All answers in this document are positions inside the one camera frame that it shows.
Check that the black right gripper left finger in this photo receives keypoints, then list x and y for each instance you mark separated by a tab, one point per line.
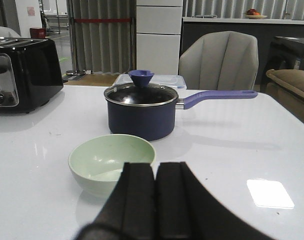
129	212

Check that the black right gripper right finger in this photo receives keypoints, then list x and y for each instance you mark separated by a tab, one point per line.
187	211

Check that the light green bowl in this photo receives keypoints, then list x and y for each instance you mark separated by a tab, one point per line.
96	164

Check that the white drawer cabinet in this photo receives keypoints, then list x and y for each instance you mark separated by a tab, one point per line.
158	35

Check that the grey upholstered chair right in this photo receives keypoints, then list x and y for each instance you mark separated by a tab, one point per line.
226	60

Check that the clear plastic food container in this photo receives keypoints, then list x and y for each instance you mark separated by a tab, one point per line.
173	81

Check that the beige sofa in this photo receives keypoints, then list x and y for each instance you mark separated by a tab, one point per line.
286	86

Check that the dark blue saucepan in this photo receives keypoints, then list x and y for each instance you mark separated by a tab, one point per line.
156	122

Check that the red box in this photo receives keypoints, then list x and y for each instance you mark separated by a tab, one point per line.
37	32

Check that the glass lid with blue knob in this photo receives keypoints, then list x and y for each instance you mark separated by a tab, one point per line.
140	92

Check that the fruit plate on counter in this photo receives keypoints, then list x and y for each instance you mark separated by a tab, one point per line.
254	14

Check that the black and chrome toaster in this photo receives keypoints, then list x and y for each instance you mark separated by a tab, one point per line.
30	74

